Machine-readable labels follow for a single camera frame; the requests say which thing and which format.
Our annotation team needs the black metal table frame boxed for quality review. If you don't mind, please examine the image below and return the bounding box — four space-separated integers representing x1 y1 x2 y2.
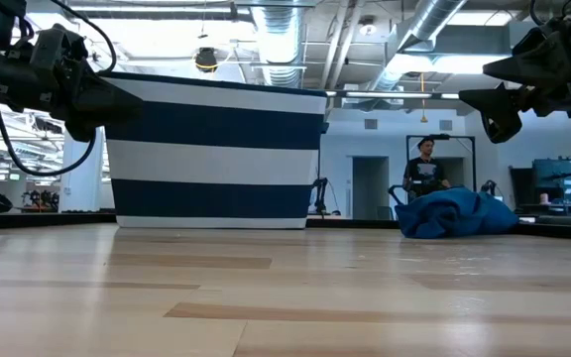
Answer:
0 210 571 243

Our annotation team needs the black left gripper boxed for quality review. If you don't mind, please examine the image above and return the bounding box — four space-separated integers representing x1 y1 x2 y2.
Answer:
0 23 144 144

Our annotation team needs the crumpled blue cloth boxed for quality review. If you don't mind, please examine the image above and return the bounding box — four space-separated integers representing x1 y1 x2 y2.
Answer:
394 186 519 240

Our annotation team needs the yellow hanging pendant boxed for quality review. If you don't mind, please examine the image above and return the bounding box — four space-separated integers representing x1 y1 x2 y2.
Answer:
417 72 429 125

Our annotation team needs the black ceiling lamp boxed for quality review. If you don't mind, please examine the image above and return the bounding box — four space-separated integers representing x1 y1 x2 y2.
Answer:
194 46 219 74

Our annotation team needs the ribbed silver ventilation duct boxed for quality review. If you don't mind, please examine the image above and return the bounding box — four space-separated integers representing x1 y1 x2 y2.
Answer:
250 0 307 89

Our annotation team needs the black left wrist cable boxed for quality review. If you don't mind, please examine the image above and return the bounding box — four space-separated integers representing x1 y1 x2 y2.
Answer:
0 98 99 178

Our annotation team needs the background robot workstation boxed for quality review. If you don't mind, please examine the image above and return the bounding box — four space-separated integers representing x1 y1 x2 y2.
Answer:
508 156 571 217

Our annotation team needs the person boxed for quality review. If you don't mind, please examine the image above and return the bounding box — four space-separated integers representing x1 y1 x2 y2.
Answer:
402 137 451 199

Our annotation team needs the navy white striped fabric basket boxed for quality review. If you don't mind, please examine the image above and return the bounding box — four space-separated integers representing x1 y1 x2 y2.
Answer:
102 71 329 230

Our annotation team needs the large smooth silver duct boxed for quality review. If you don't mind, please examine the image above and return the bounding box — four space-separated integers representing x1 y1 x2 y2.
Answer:
364 0 470 93

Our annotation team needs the long linear ceiling light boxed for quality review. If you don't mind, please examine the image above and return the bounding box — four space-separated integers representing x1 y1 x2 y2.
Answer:
325 89 461 100

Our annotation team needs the black background frame stand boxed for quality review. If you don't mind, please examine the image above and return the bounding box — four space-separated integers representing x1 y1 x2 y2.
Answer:
404 133 478 194

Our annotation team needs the grey door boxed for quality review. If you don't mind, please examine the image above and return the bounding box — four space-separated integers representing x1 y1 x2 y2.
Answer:
351 156 391 221

